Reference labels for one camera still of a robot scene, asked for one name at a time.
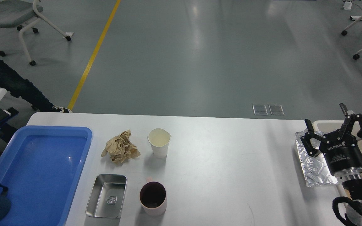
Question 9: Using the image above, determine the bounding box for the person in beige sweater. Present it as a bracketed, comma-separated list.
[0, 60, 72, 113]

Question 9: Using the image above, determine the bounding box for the pink mug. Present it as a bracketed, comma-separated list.
[139, 176, 167, 217]

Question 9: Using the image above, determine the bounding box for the blue plastic tray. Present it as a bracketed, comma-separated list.
[0, 126, 92, 226]

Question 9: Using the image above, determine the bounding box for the stainless steel rectangular dish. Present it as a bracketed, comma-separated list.
[85, 174, 127, 219]

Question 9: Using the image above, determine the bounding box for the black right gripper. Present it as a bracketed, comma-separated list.
[300, 103, 362, 176]

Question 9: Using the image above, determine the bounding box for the floor outlet plate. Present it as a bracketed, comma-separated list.
[252, 105, 269, 116]
[269, 104, 285, 116]

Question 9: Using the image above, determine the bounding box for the white chair base right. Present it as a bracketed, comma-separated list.
[341, 0, 362, 60]

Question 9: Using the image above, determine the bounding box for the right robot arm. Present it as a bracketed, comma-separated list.
[300, 103, 362, 226]

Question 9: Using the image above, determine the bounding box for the grey office chair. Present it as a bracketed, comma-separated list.
[0, 0, 72, 66]

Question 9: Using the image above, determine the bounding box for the floor outlet plate left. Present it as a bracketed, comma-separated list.
[252, 105, 269, 116]

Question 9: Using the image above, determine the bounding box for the floor outlet plate right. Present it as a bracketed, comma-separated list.
[269, 104, 285, 116]

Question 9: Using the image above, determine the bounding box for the white paper cup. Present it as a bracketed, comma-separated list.
[148, 128, 172, 158]

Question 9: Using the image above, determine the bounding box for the aluminium foil tray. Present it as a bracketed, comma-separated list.
[295, 131, 339, 187]

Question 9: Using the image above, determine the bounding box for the crumpled brown paper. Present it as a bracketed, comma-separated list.
[101, 130, 141, 165]

